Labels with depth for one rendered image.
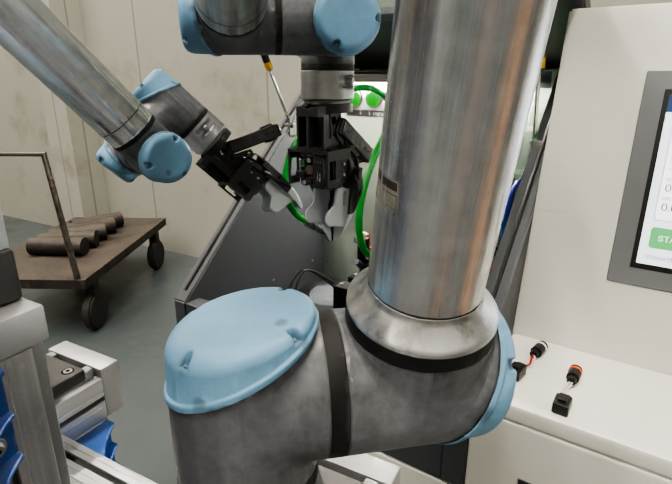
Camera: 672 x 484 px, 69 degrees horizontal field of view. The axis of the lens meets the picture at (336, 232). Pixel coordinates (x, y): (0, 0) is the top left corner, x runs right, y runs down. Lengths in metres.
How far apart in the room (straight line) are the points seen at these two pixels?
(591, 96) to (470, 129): 0.71
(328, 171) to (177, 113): 0.34
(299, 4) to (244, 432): 0.43
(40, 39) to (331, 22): 0.36
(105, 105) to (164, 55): 3.35
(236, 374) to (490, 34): 0.25
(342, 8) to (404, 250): 0.33
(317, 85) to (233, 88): 2.99
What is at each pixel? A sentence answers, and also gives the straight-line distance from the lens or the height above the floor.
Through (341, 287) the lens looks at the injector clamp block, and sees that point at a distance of 1.13.
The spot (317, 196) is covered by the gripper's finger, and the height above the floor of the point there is 1.26.
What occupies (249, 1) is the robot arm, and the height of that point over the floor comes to 1.50.
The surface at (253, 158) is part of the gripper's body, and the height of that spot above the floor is 1.29.
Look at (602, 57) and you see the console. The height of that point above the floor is 1.47.
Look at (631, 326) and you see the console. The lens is 0.97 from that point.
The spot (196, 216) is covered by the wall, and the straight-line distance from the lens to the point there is 4.12.
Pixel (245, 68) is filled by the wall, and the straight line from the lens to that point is 3.60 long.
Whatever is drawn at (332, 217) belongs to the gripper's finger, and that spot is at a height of 1.24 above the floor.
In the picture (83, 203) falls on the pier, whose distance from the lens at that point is 4.74.
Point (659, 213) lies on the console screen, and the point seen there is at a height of 1.23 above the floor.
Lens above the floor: 1.44
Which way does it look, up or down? 18 degrees down
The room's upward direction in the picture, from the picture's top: straight up
